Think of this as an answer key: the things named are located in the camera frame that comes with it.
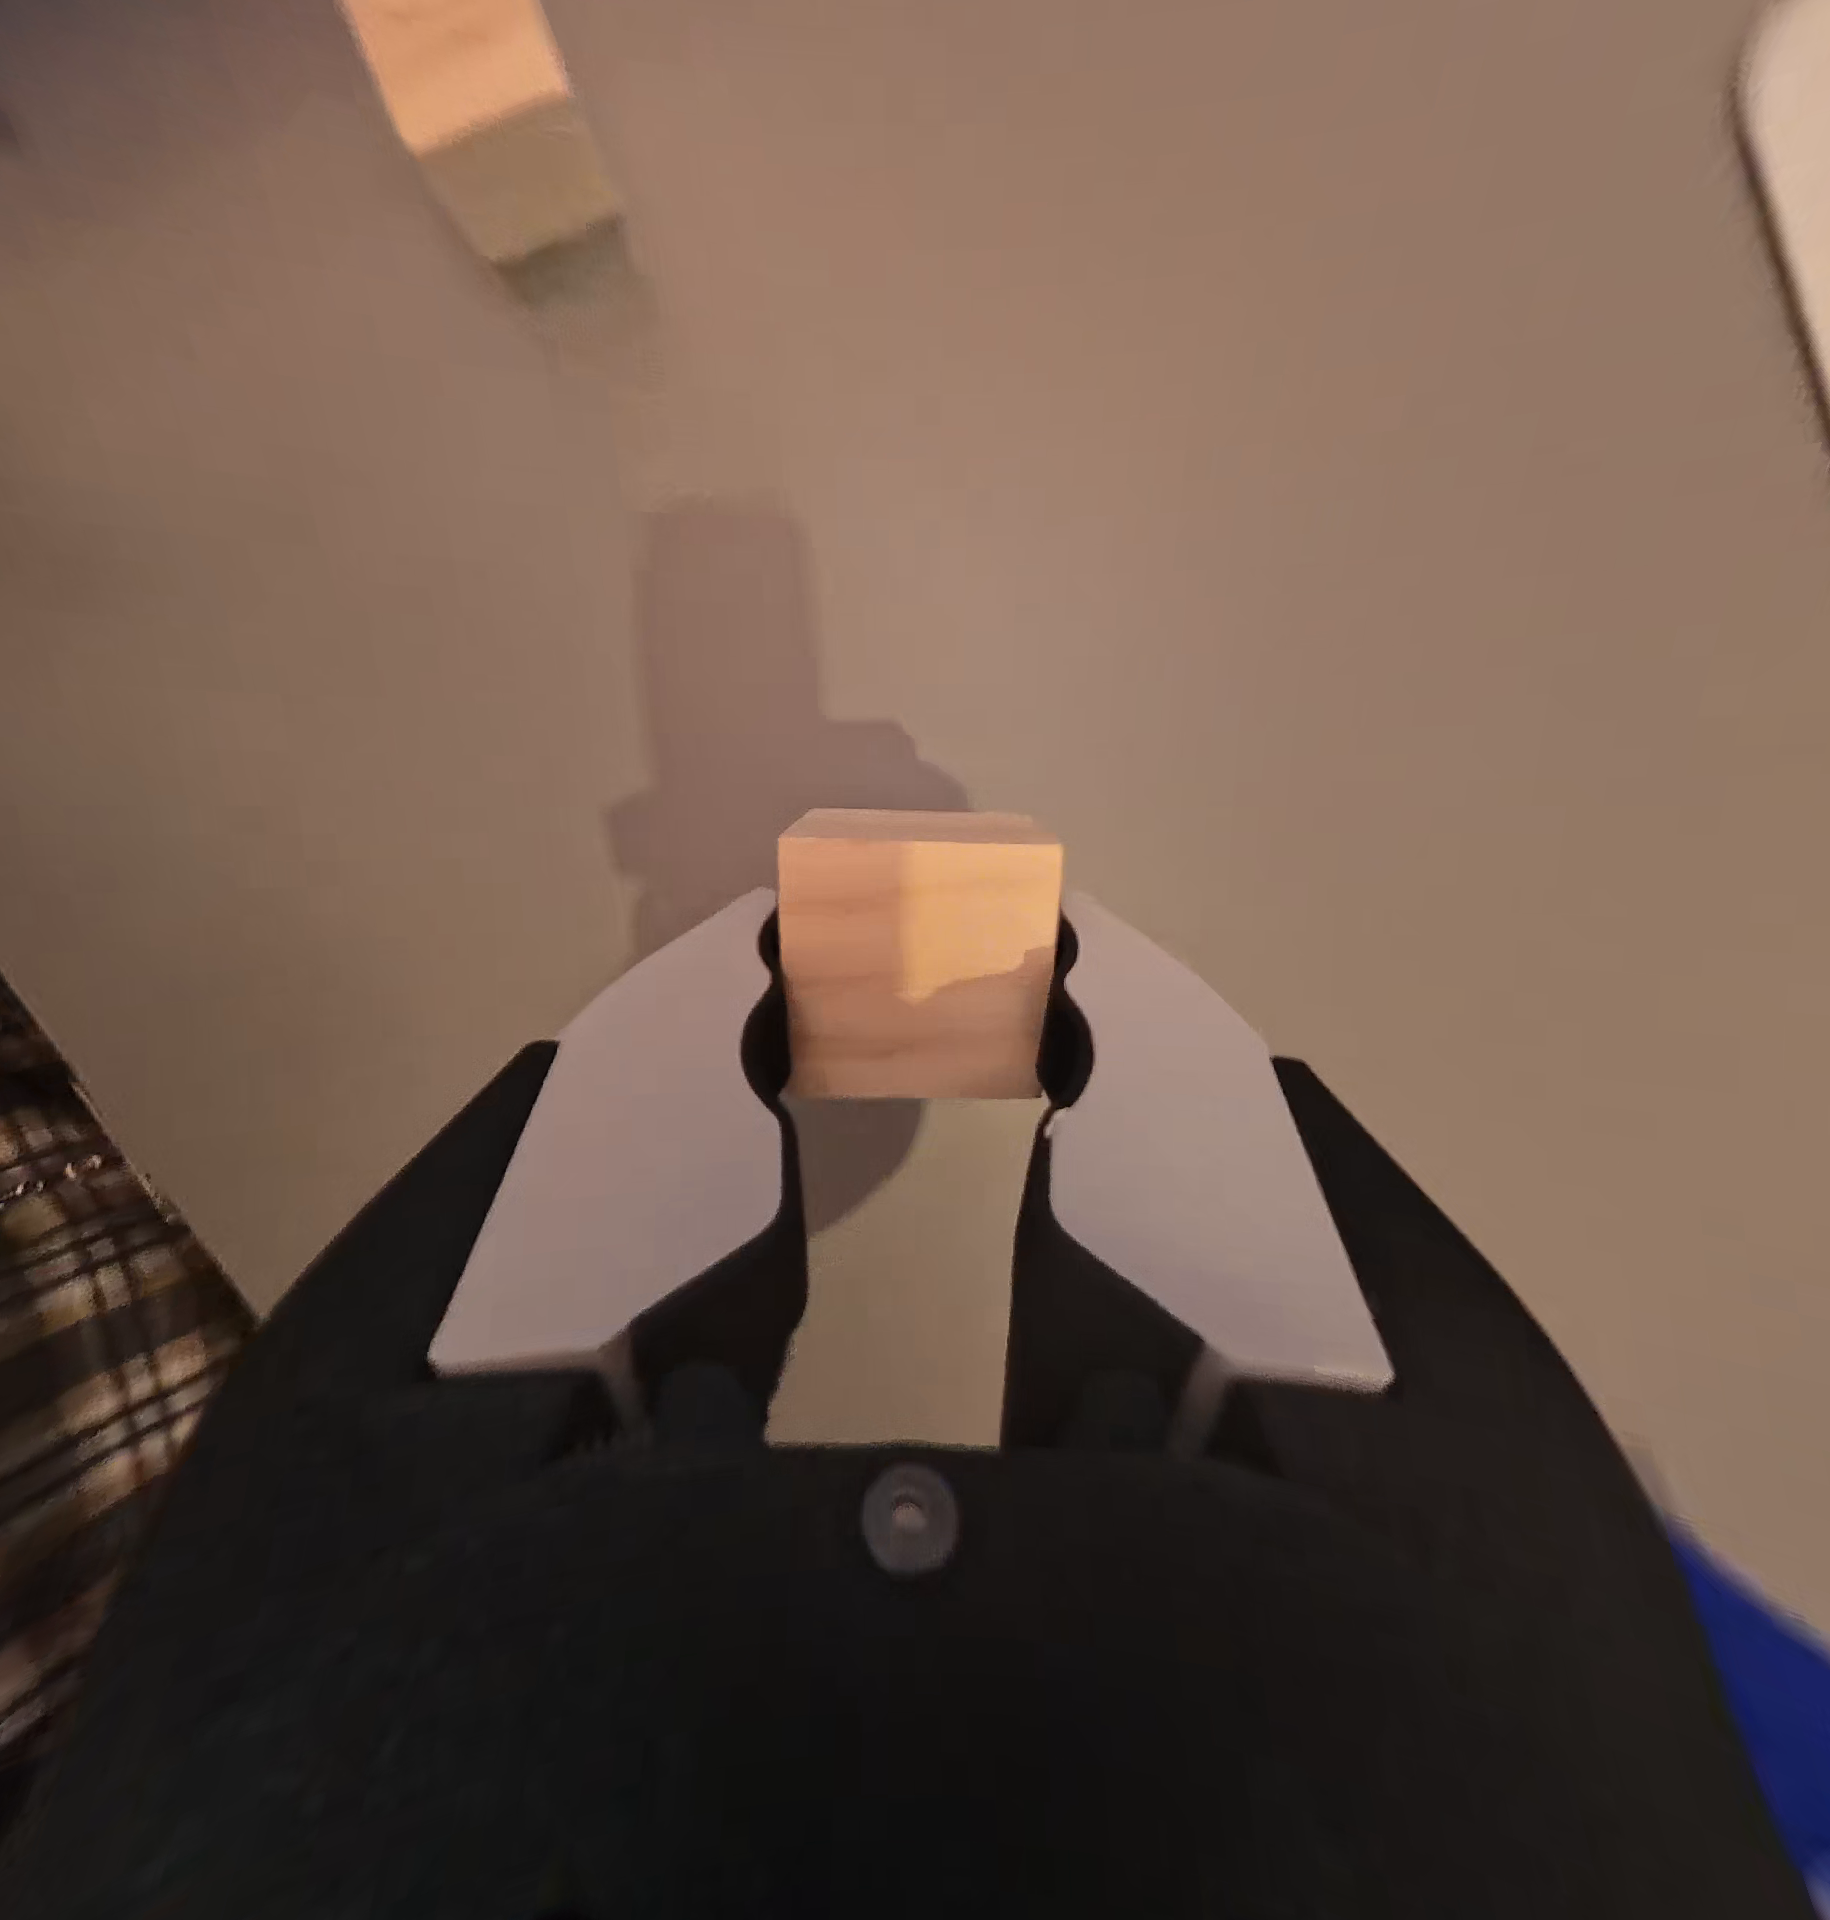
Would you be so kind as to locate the wooden cube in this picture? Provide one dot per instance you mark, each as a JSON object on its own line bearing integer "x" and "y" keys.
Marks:
{"x": 915, "y": 961}
{"x": 466, "y": 76}

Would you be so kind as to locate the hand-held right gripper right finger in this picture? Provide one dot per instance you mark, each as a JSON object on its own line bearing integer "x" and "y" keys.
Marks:
{"x": 1200, "y": 1200}

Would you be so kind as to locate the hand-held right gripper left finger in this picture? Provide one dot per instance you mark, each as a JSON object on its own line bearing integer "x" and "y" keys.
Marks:
{"x": 631, "y": 1200}

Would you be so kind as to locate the blue plastic bin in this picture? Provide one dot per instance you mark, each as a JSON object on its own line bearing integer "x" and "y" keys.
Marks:
{"x": 1801, "y": 1726}

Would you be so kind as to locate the person's plaid shirt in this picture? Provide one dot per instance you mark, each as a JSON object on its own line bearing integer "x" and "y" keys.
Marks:
{"x": 60, "y": 1351}

